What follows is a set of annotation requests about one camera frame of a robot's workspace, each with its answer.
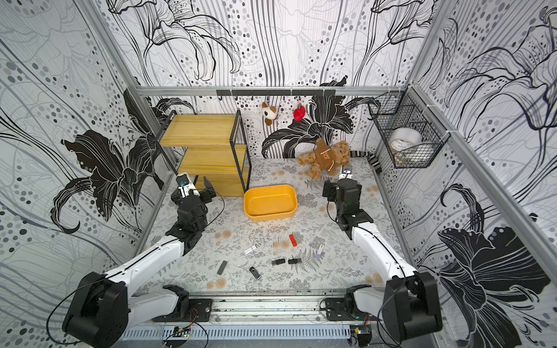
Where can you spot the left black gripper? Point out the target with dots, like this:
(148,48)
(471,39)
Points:
(207,194)

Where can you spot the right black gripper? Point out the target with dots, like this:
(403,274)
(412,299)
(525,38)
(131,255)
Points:
(333,188)

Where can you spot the white purple usb flash drive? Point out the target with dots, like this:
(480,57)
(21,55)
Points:
(320,251)

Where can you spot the red usb flash drive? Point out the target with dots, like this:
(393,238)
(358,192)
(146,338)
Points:
(293,240)

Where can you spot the grey usb flash drive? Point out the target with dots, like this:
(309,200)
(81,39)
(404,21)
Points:
(222,268)

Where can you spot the black usb flash drive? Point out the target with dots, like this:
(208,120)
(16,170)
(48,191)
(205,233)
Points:
(294,261)

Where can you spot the black usb drive clear cap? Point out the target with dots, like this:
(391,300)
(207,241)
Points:
(278,262)

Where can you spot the black silver swivel usb drive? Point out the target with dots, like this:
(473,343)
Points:
(255,273)

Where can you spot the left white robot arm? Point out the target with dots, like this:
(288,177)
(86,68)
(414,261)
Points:
(105,305)

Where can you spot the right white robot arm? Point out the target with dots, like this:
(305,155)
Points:
(409,307)

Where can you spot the yellow plastic storage box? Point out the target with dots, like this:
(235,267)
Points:
(270,203)

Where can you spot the black connector box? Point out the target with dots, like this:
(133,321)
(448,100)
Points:
(360,336)

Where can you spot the brown teddy bear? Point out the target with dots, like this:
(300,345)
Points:
(325,158)

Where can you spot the striped black white object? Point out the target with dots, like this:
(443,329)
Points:
(370,157)

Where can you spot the white tape roll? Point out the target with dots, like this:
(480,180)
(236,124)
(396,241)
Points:
(404,138)

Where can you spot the hanging red plush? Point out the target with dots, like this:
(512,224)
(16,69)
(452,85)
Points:
(299,113)

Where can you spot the hanging brown white plush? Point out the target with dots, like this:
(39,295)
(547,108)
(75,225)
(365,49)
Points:
(269,113)

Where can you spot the small circuit board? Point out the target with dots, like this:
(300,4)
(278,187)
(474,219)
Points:
(181,332)

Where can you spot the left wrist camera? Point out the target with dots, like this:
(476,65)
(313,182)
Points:
(185,186)

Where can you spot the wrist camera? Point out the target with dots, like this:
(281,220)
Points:
(185,186)
(346,172)

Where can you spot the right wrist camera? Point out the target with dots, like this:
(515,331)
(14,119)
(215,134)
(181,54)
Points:
(346,172)

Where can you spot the wooden shelf with black frame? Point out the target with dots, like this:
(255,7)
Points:
(215,147)

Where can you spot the black wire wall basket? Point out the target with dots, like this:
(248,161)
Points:
(406,127)

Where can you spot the black hanging rail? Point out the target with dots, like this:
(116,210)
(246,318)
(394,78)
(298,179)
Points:
(252,92)

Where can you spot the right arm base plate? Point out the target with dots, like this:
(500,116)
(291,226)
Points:
(337,309)

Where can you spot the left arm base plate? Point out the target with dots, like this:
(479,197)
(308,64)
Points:
(197,310)

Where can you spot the white slotted cable duct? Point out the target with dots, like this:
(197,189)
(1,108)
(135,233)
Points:
(236,332)

